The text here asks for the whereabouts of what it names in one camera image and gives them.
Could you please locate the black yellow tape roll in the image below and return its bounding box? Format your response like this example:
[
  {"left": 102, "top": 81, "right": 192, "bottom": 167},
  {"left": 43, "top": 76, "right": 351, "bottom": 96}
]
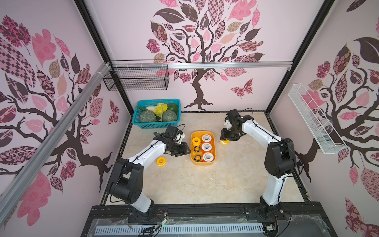
[
  {"left": 193, "top": 155, "right": 202, "bottom": 162},
  {"left": 193, "top": 146, "right": 201, "bottom": 153}
]

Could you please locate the orange white tape roll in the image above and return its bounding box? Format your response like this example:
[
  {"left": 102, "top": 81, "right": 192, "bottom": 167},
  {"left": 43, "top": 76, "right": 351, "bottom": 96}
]
[
  {"left": 202, "top": 152, "right": 214, "bottom": 163},
  {"left": 201, "top": 134, "right": 213, "bottom": 143},
  {"left": 201, "top": 143, "right": 213, "bottom": 153}
]

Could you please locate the yellow plastic storage box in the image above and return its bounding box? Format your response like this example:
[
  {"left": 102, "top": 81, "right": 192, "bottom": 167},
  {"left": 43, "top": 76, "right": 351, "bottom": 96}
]
[{"left": 190, "top": 131, "right": 217, "bottom": 166}]

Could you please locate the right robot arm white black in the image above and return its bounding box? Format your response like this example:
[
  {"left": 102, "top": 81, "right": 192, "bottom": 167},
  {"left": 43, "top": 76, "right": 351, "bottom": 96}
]
[{"left": 220, "top": 109, "right": 297, "bottom": 208}]

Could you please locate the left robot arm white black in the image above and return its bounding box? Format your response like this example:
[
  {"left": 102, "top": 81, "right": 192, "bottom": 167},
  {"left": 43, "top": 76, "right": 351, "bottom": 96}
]
[{"left": 106, "top": 126, "right": 190, "bottom": 213}]

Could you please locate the green round melon right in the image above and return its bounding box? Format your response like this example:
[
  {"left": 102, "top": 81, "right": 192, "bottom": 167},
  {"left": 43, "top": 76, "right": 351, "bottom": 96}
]
[{"left": 162, "top": 110, "right": 178, "bottom": 122}]

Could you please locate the green round melon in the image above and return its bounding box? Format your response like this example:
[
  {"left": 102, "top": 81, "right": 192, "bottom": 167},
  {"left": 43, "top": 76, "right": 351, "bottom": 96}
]
[
  {"left": 139, "top": 110, "right": 156, "bottom": 123},
  {"left": 162, "top": 110, "right": 178, "bottom": 122}
]

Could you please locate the teal plastic basket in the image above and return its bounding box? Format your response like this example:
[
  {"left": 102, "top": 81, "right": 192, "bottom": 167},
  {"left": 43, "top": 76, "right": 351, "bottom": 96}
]
[{"left": 132, "top": 99, "right": 181, "bottom": 129}]

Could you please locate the yellow white cabbage toy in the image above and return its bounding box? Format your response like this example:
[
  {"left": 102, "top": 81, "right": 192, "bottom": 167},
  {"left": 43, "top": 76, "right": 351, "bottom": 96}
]
[{"left": 146, "top": 103, "right": 167, "bottom": 116}]

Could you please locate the dark green avocado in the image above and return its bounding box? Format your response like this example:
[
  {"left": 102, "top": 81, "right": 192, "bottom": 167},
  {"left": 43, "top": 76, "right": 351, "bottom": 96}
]
[{"left": 167, "top": 103, "right": 179, "bottom": 114}]

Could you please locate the green round melon left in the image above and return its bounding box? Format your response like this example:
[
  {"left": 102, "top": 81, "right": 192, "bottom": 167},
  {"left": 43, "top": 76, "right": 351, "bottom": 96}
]
[{"left": 139, "top": 110, "right": 156, "bottom": 123}]

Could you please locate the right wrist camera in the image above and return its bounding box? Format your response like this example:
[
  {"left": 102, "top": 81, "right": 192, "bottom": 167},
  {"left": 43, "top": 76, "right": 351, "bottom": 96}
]
[{"left": 224, "top": 118, "right": 232, "bottom": 130}]

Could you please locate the black wire wall basket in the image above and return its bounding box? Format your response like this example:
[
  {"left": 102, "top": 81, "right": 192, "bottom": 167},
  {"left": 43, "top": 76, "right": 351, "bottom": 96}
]
[{"left": 103, "top": 59, "right": 169, "bottom": 91}]

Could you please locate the white wire wall shelf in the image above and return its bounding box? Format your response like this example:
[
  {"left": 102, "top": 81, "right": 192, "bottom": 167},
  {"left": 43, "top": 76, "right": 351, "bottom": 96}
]
[{"left": 288, "top": 84, "right": 347, "bottom": 155}]

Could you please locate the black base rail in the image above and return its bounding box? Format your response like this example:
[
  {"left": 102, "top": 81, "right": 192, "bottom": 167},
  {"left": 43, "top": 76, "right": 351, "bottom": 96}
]
[{"left": 82, "top": 202, "right": 336, "bottom": 237}]

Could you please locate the white cable duct strip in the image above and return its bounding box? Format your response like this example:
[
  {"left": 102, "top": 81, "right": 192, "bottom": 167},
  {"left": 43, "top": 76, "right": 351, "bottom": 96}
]
[{"left": 94, "top": 223, "right": 264, "bottom": 237}]

